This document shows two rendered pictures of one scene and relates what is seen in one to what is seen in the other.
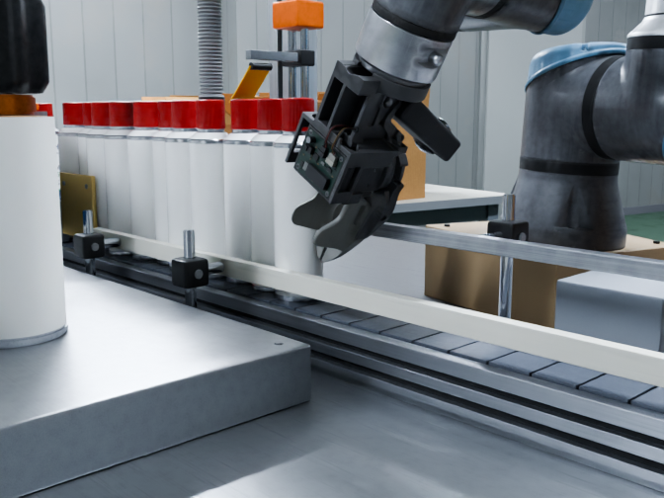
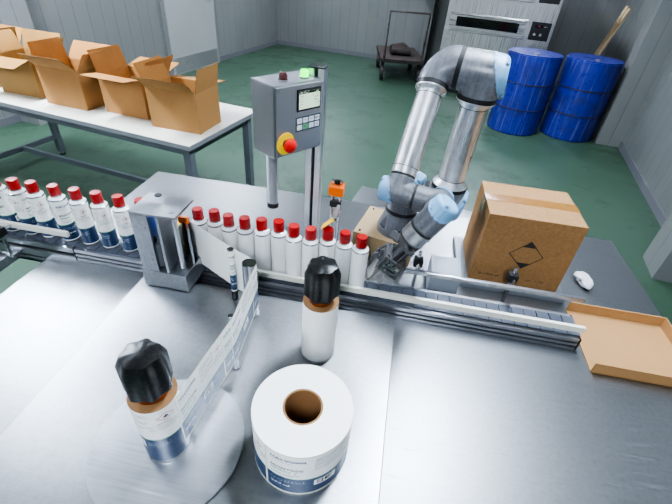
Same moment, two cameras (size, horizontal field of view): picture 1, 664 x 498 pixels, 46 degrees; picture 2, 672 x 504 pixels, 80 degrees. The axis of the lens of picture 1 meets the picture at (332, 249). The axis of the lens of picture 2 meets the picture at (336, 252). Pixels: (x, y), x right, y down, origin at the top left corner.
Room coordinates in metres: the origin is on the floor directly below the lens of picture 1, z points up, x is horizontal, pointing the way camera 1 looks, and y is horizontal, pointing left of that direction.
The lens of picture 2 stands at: (0.09, 0.71, 1.74)
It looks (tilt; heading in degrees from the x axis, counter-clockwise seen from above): 36 degrees down; 321
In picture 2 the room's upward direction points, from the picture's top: 5 degrees clockwise
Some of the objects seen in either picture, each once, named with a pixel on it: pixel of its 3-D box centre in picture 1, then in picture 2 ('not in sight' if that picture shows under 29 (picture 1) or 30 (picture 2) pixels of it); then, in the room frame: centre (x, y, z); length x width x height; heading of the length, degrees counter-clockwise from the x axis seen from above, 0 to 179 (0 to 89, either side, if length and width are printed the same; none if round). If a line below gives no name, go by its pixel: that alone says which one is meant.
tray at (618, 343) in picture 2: not in sight; (630, 343); (0.18, -0.56, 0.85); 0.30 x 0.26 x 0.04; 43
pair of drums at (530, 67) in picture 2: not in sight; (551, 94); (2.73, -4.80, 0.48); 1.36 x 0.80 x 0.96; 33
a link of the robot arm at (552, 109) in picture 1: (579, 102); (407, 190); (0.94, -0.29, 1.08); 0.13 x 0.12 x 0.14; 32
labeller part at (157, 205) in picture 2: not in sight; (161, 205); (1.15, 0.49, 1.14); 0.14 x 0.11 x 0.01; 43
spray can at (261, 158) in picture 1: (274, 195); (342, 259); (0.85, 0.06, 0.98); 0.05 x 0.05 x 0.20
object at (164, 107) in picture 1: (174, 182); (279, 248); (1.00, 0.20, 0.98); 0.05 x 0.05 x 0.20
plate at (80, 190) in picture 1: (78, 206); not in sight; (1.11, 0.36, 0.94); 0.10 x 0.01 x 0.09; 43
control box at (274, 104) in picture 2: not in sight; (288, 114); (1.04, 0.14, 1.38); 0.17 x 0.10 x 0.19; 98
